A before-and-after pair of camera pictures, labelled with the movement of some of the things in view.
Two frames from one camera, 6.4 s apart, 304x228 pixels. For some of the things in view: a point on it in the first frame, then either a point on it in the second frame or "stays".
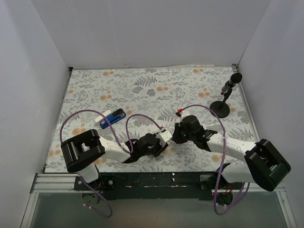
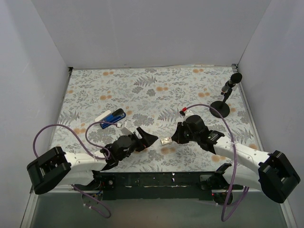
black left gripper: [156, 147] to [138, 140]
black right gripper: [177, 136] stays
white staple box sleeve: [106, 113] stays
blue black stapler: [114, 117] stays
